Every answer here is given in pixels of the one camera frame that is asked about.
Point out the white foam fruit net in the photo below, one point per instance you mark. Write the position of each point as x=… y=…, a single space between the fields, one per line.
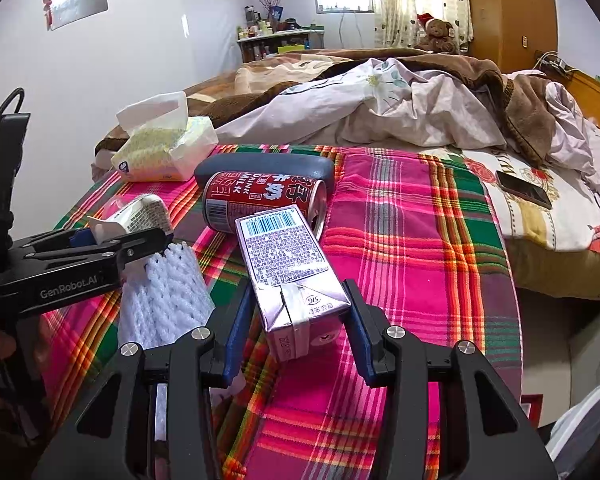
x=165 y=290

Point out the white floral quilt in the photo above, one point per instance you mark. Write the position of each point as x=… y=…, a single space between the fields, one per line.
x=405 y=110

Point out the floral bedsheet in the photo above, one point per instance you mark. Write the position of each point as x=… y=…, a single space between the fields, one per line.
x=555 y=240

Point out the wooden wardrobe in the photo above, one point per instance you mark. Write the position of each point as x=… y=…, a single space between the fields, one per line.
x=510 y=10

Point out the wooden bed headboard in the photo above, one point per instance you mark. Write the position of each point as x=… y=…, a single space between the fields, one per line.
x=595 y=95

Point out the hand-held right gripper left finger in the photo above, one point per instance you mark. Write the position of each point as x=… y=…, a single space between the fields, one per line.
x=232 y=330

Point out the purple milk carton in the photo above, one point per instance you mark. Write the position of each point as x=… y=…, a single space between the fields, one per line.
x=285 y=260

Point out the brown fleece blanket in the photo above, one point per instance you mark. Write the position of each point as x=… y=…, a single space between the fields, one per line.
x=525 y=105

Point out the power strip with chargers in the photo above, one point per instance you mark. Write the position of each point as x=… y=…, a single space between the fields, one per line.
x=555 y=65

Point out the brown teddy bear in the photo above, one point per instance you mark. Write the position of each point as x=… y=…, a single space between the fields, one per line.
x=437 y=32

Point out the red cartoon drink can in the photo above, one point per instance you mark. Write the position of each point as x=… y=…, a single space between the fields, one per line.
x=260 y=192

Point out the white tissue pack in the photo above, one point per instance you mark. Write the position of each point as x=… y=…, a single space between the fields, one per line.
x=165 y=150

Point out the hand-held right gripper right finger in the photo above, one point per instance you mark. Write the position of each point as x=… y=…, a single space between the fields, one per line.
x=357 y=335

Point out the heart patterned curtain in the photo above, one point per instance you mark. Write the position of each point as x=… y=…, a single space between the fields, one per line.
x=400 y=0

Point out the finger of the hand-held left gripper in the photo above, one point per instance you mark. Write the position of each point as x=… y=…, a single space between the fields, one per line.
x=140 y=242
x=82 y=237

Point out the plaid tablecloth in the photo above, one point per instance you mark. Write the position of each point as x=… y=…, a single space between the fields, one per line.
x=405 y=260

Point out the grey glasses case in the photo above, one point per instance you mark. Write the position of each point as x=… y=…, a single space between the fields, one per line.
x=270 y=164

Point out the red hanging ornament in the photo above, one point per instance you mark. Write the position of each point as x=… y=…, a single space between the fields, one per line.
x=47 y=7

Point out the cluttered white shelf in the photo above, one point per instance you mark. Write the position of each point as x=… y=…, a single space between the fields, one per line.
x=265 y=47

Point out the black smartphone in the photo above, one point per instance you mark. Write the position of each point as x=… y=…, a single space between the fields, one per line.
x=522 y=189

